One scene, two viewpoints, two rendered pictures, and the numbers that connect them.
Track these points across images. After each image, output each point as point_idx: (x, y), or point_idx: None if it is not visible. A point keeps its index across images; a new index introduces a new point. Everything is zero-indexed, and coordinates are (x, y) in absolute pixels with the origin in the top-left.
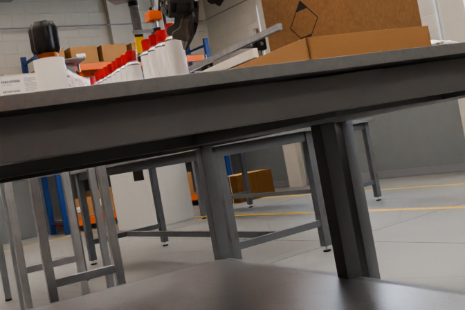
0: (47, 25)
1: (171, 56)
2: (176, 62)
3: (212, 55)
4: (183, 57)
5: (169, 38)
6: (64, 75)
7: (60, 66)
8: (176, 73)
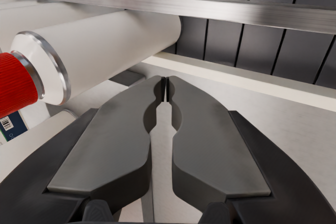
0: None
1: (109, 78)
2: (130, 64)
3: (325, 33)
4: (122, 44)
5: (61, 102)
6: (25, 156)
7: (12, 169)
8: (145, 58)
